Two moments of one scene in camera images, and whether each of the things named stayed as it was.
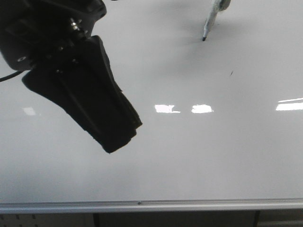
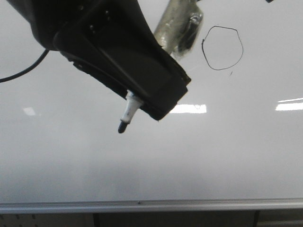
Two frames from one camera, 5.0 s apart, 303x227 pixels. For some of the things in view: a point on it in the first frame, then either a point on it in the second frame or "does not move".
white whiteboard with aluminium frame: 222,118 does not move
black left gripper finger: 81,81 -> 113,43
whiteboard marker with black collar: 218,6 -> 176,31
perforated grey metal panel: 47,220 does not move
